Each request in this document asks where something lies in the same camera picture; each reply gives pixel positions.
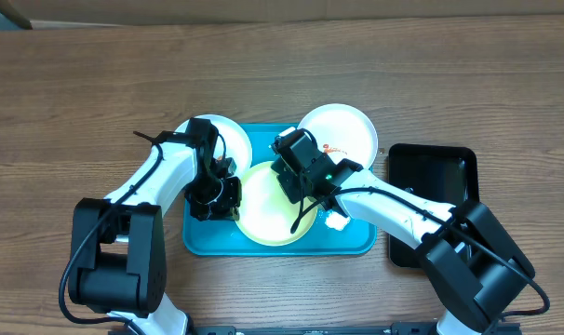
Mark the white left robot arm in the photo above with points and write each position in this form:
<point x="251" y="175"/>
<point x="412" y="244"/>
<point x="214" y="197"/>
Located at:
<point x="117" y="270"/>

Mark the light green plate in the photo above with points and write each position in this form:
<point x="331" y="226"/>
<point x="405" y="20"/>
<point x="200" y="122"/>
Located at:
<point x="265" y="213"/>

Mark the teal plastic tray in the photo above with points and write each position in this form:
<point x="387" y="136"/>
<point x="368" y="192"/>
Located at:
<point x="224" y="238"/>

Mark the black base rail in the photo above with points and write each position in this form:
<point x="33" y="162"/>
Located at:
<point x="398" y="328"/>

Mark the white plate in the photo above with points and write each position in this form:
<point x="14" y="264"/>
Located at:
<point x="233" y="142"/>
<point x="342" y="131"/>

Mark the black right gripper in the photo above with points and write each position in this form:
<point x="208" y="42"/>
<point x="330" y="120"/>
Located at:
<point x="289" y="180"/>

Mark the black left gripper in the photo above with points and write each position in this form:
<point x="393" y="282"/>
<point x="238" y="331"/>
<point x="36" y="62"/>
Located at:
<point x="227" y="210"/>

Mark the black plastic tray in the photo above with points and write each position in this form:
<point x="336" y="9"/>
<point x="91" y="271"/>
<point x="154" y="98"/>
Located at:
<point x="439" y="173"/>

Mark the white foam blob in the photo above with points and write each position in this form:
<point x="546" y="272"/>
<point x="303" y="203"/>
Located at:
<point x="336" y="221"/>

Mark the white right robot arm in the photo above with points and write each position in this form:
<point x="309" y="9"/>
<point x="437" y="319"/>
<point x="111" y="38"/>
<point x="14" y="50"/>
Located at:
<point x="471" y="261"/>

